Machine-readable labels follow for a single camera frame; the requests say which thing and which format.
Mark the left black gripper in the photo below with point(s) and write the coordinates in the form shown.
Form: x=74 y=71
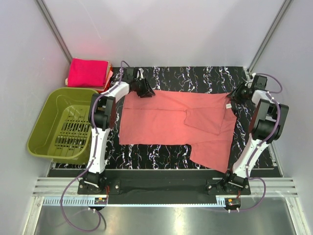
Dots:
x=147 y=91

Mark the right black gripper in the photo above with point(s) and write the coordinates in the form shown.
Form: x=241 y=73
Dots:
x=234 y=95

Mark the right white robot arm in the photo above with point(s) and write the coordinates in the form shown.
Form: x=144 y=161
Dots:
x=266 y=126

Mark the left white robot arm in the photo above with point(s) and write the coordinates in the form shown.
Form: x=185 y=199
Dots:
x=102 y=117

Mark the stack of folded shirts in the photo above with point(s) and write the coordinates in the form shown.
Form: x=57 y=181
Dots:
x=110 y=71

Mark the black marble pattern mat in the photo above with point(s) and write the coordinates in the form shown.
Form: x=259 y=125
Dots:
x=185 y=79

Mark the folded magenta t shirt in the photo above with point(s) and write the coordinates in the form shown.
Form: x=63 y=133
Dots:
x=86 y=73

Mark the olive green plastic basket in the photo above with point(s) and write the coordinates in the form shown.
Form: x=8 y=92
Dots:
x=62 y=132

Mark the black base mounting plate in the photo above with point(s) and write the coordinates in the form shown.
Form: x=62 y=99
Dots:
x=156 y=187

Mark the aluminium frame rail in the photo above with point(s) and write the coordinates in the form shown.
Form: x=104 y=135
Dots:
x=43 y=8

